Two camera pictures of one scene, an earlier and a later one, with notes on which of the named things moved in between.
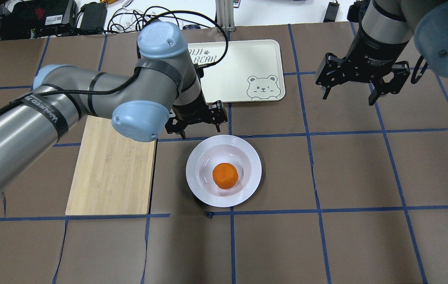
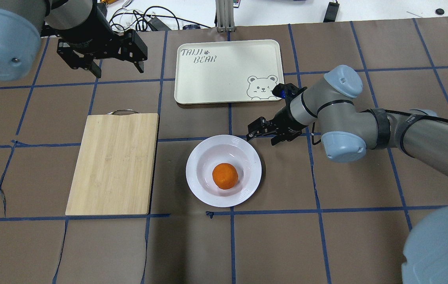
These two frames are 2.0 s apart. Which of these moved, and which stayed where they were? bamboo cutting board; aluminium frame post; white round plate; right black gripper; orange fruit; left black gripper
Moved: right black gripper; left black gripper
Stayed: orange fruit; aluminium frame post; bamboo cutting board; white round plate
